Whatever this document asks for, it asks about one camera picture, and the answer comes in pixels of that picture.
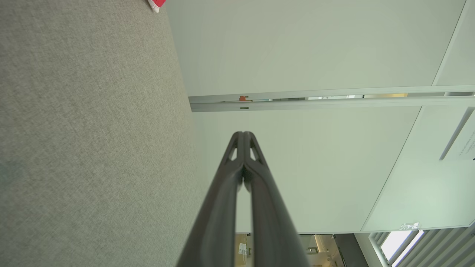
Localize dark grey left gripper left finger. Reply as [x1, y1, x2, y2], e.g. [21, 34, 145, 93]
[176, 131, 245, 267]

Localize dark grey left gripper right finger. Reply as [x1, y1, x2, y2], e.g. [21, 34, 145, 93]
[243, 131, 311, 267]

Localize red jersey shirt white trim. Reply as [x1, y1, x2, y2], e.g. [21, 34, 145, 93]
[147, 0, 167, 13]

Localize grey fabric sofa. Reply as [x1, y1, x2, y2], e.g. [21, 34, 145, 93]
[0, 0, 238, 267]

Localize grey window blinds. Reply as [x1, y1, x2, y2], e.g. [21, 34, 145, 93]
[369, 222, 475, 267]

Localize grey wall partition post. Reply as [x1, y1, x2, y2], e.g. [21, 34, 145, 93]
[189, 85, 475, 112]

